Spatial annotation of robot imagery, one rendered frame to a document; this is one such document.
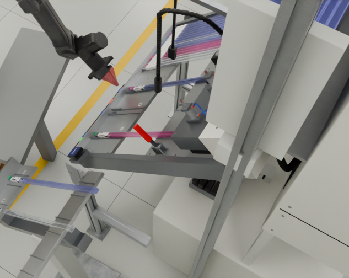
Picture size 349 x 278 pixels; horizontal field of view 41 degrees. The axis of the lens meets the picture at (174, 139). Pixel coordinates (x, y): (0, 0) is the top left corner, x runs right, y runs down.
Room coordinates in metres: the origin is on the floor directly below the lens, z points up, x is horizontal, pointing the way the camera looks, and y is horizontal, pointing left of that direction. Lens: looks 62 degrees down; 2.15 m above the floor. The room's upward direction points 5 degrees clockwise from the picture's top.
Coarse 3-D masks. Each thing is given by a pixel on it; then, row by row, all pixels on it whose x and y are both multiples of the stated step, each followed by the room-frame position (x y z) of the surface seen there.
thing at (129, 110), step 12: (144, 72) 1.02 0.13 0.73; (168, 72) 0.95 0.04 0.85; (144, 84) 0.93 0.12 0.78; (132, 96) 0.89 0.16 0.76; (144, 96) 0.86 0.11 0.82; (120, 108) 0.83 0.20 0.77; (132, 108) 0.82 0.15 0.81; (144, 108) 0.79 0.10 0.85; (108, 120) 0.80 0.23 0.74; (120, 120) 0.77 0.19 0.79; (132, 120) 0.75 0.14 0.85; (96, 144) 0.69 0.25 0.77; (108, 144) 0.67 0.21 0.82; (120, 144) 0.66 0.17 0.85
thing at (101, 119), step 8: (168, 32) 1.22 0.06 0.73; (144, 64) 1.06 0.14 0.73; (136, 72) 1.02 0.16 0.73; (128, 80) 0.98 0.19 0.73; (136, 80) 0.99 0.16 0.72; (128, 88) 0.95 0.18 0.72; (120, 96) 0.91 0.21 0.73; (112, 104) 0.87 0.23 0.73; (104, 112) 0.83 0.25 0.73; (96, 120) 0.80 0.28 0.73; (104, 120) 0.81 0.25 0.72; (96, 128) 0.77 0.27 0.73; (88, 136) 0.73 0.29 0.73; (80, 144) 0.70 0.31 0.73
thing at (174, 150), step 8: (208, 64) 0.89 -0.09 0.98; (192, 88) 0.79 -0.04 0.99; (200, 88) 0.78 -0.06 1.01; (192, 96) 0.75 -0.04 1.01; (176, 112) 0.71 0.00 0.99; (184, 112) 0.69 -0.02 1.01; (176, 120) 0.67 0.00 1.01; (168, 128) 0.64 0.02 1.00; (168, 144) 0.58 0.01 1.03; (152, 152) 0.56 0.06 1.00; (168, 152) 0.54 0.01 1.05; (176, 152) 0.53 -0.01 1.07; (184, 152) 0.53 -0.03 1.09
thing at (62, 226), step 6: (0, 210) 0.42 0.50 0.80; (6, 210) 0.42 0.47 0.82; (12, 210) 0.41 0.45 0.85; (18, 216) 0.38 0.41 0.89; (24, 216) 0.38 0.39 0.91; (30, 216) 0.37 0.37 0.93; (36, 216) 0.37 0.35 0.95; (36, 222) 0.35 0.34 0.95; (42, 222) 0.34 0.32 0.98; (48, 222) 0.34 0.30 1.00; (54, 222) 0.34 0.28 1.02; (60, 222) 0.33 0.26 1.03; (60, 228) 0.32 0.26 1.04; (66, 228) 0.31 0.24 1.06; (72, 228) 0.31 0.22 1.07
